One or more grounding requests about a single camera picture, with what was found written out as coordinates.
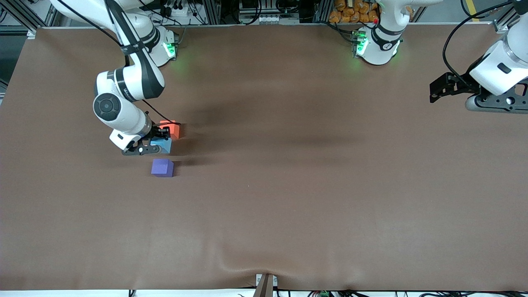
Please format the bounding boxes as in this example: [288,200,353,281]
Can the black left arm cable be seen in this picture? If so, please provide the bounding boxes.
[442,0,516,85]

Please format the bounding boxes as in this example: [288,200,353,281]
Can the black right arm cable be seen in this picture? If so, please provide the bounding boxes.
[54,0,172,124]

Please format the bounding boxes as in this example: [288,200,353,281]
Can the orange packets pile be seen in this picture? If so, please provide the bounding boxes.
[328,0,380,24]

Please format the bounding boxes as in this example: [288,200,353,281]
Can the aluminium frame profile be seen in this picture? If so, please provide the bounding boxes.
[0,0,55,30]
[493,7,521,34]

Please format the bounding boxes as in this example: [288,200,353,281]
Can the light blue cube block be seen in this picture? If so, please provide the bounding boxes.
[149,137,172,155]

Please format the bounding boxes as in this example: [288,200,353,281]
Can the purple cube block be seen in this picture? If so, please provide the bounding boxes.
[151,158,175,178]

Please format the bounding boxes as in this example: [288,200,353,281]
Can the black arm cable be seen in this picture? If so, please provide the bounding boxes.
[54,0,172,124]
[442,0,516,85]

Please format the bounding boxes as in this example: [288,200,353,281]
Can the white power strip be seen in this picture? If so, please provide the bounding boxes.
[162,0,195,17]

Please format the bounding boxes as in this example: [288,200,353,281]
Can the brown table mat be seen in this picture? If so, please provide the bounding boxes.
[0,26,528,292]

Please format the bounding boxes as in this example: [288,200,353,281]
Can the orange cube block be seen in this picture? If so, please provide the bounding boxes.
[159,120,182,140]

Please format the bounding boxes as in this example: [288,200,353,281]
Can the metal table edge bracket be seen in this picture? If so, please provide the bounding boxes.
[255,273,278,297]

